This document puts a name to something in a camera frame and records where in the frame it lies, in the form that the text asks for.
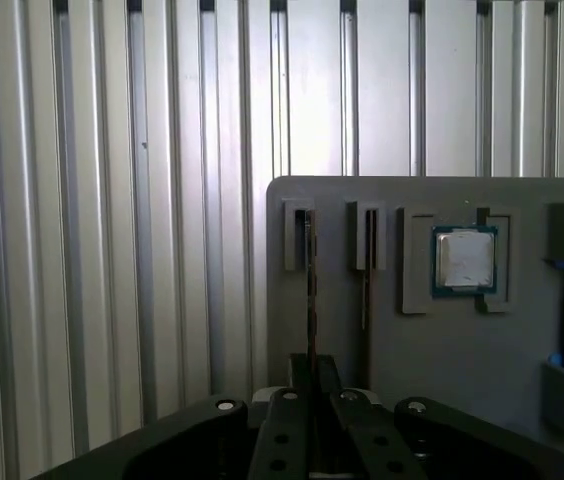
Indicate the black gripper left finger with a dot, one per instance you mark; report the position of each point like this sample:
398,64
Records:
282,440

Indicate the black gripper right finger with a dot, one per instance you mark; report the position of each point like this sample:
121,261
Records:
362,450

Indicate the dark green RAM stick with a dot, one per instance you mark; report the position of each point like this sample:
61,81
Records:
312,300

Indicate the grey parts rack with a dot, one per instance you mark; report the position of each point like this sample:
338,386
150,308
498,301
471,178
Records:
437,350

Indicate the silver CPU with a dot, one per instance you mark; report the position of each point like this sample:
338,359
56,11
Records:
464,260

